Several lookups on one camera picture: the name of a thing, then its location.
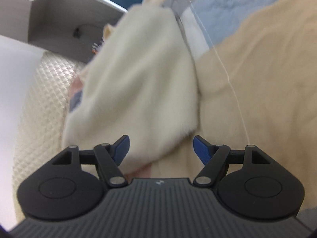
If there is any patchwork colour block quilt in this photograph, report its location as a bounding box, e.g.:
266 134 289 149
14 0 317 228

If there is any cream quilted headboard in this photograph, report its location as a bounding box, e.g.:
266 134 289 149
12 52 86 191

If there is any cream striped sweater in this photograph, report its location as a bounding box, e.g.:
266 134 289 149
62 5 198 174

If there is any grey bedside cabinet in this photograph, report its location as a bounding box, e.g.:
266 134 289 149
1 0 124 63

